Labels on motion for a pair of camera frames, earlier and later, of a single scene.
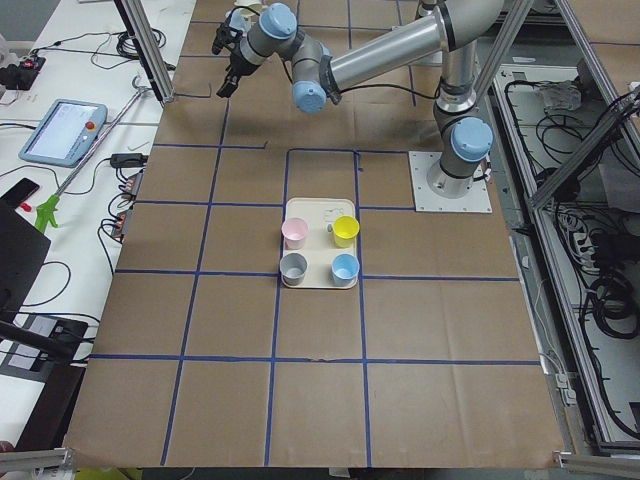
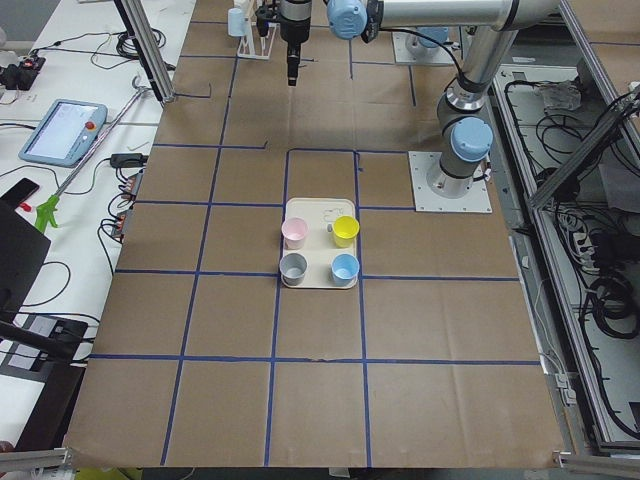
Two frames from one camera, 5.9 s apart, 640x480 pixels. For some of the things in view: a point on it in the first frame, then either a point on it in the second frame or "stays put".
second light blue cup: x=344 y=268 stays put
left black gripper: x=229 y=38 to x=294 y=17
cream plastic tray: x=319 y=244 stays put
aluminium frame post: x=137 y=20 stays put
